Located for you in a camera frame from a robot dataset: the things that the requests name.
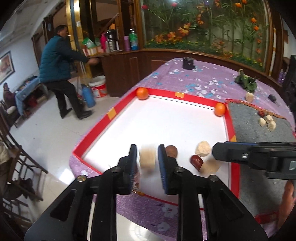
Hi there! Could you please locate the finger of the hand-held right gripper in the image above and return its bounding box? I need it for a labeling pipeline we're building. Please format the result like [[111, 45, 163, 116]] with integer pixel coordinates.
[[228, 142, 296, 151], [212, 142, 271, 171]]

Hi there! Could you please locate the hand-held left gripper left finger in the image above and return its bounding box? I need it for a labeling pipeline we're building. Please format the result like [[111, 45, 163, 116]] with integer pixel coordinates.
[[24, 144, 139, 241]]

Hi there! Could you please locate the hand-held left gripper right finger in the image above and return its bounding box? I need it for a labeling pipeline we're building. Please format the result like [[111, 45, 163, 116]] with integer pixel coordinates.
[[158, 145, 269, 241]]

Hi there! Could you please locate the white tray red rim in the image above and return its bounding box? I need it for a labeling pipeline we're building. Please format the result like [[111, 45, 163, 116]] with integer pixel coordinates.
[[72, 87, 241, 210]]

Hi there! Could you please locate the person's right hand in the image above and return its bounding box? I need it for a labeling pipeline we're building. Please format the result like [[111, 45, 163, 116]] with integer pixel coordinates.
[[277, 179, 296, 230]]

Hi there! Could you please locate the brown round fruit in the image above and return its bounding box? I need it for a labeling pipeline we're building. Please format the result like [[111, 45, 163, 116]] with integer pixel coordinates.
[[165, 145, 178, 158]]

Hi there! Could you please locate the grey felt mat red trim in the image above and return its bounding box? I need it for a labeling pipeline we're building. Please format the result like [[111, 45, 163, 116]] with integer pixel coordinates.
[[225, 99, 296, 224]]

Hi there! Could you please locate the orange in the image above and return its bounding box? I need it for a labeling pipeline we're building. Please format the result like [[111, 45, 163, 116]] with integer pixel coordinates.
[[214, 102, 226, 116], [136, 87, 149, 100]]

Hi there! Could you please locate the green bok choy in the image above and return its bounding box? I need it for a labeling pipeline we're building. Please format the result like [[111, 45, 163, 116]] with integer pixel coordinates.
[[235, 69, 258, 93]]

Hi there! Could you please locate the purple floral tablecloth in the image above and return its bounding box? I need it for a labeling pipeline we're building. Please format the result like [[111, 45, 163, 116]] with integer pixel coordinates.
[[69, 57, 296, 241]]

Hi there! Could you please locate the white plastic bucket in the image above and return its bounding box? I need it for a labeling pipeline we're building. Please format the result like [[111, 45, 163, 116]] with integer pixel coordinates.
[[88, 75, 107, 98]]

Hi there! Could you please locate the wooden cabinet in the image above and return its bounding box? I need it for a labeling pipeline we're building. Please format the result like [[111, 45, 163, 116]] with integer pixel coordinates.
[[81, 47, 286, 98]]

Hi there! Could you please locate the black cylindrical holder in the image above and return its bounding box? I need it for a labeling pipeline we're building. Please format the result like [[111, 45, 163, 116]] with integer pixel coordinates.
[[183, 57, 196, 70]]

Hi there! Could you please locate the wooden chair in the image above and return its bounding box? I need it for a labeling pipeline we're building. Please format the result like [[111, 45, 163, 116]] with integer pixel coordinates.
[[0, 126, 48, 202]]

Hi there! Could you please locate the cardboard box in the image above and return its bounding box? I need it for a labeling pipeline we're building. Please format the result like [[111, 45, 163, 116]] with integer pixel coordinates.
[[86, 46, 103, 56]]

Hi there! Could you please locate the pink bottle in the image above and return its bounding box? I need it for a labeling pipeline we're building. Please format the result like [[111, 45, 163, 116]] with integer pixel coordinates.
[[100, 34, 109, 53]]

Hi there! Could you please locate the green plastic bottle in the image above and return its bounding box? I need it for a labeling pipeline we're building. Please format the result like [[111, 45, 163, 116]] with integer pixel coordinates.
[[129, 28, 139, 51]]

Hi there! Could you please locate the steel thermos flask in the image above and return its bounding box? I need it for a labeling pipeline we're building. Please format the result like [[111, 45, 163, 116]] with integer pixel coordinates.
[[106, 30, 117, 52]]

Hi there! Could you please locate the green bag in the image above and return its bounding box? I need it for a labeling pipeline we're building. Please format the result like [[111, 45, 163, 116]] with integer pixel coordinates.
[[83, 37, 96, 49]]

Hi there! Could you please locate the table with blue cloth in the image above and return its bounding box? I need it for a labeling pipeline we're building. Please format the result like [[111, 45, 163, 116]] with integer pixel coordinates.
[[15, 76, 47, 116]]

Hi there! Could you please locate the framed wall picture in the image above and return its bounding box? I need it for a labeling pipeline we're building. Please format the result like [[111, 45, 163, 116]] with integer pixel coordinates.
[[0, 51, 15, 80]]

